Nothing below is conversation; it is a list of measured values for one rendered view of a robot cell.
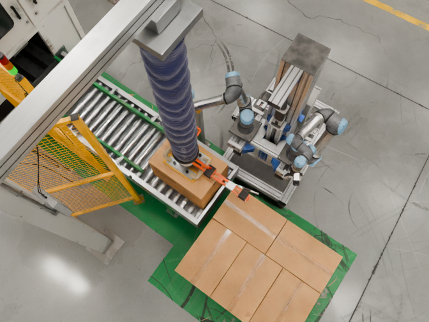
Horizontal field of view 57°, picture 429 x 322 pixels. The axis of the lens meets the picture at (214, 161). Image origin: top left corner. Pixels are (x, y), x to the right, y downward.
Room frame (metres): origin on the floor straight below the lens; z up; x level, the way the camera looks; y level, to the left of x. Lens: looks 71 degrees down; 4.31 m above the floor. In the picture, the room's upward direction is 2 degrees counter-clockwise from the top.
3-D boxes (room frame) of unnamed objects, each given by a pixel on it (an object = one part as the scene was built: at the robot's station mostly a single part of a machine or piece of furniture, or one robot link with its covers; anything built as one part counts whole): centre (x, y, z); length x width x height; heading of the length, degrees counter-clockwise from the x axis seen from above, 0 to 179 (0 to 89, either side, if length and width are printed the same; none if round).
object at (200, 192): (1.17, 0.24, 0.75); 0.60 x 0.40 x 0.40; 52
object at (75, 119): (0.99, 1.22, 1.05); 0.87 x 0.10 x 2.10; 105
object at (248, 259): (0.32, -0.38, 0.34); 1.20 x 1.00 x 0.40; 53
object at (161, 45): (1.19, 0.24, 2.85); 0.30 x 0.30 x 0.05; 53
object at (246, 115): (1.48, -0.29, 1.20); 0.13 x 0.12 x 0.14; 3
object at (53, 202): (0.68, 1.12, 1.62); 0.20 x 0.05 x 0.30; 53
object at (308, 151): (0.98, -0.65, 1.68); 0.11 x 0.11 x 0.08; 46
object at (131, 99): (1.93, 0.72, 0.50); 2.31 x 0.05 x 0.19; 53
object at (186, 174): (1.12, 0.30, 0.97); 0.34 x 0.10 x 0.05; 52
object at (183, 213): (1.41, 1.11, 0.50); 2.31 x 0.05 x 0.19; 53
